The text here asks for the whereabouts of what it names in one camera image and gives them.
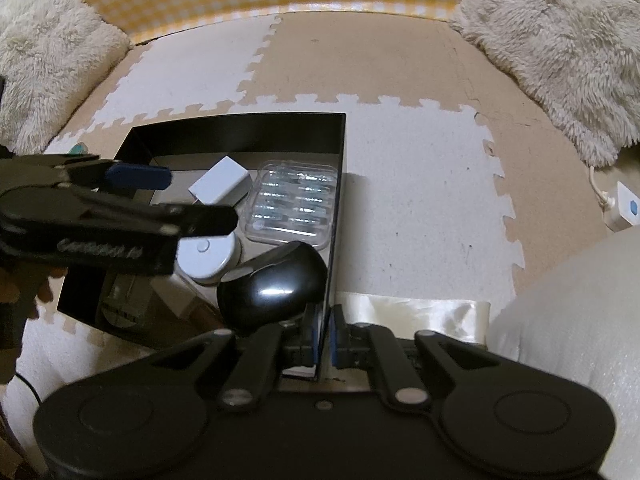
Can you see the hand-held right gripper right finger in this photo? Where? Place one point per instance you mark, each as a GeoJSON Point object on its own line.
{"type": "Point", "coordinates": [339, 336]}

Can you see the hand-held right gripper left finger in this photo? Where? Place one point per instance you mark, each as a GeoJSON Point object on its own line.
{"type": "Point", "coordinates": [311, 332]}

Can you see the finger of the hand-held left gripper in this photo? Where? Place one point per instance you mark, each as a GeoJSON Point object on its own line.
{"type": "Point", "coordinates": [137, 176]}
{"type": "Point", "coordinates": [205, 221]}

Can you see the white round device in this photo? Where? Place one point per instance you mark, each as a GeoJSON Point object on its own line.
{"type": "Point", "coordinates": [207, 257]}

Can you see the white charger adapter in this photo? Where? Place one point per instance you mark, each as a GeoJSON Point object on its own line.
{"type": "Point", "coordinates": [220, 180]}

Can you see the black computer mouse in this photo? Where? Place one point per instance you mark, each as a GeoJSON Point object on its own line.
{"type": "Point", "coordinates": [272, 285]}

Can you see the clear plastic blister package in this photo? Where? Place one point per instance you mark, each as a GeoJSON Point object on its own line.
{"type": "Point", "coordinates": [290, 200]}

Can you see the black box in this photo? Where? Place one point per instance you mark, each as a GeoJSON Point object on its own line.
{"type": "Point", "coordinates": [250, 130]}

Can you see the person's left hand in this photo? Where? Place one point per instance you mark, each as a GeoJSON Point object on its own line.
{"type": "Point", "coordinates": [40, 287]}

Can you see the green round compact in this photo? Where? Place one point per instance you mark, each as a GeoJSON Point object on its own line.
{"type": "Point", "coordinates": [79, 149]}

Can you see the cream fluffy pillow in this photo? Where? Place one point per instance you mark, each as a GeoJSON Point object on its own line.
{"type": "Point", "coordinates": [45, 60]}
{"type": "Point", "coordinates": [565, 45]}

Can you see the foam puzzle mat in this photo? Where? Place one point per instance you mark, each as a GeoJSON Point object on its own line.
{"type": "Point", "coordinates": [400, 150]}

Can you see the white textured cloth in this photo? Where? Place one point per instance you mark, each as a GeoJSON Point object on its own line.
{"type": "Point", "coordinates": [575, 320]}

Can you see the white power strip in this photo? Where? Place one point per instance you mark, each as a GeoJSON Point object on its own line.
{"type": "Point", "coordinates": [622, 206]}

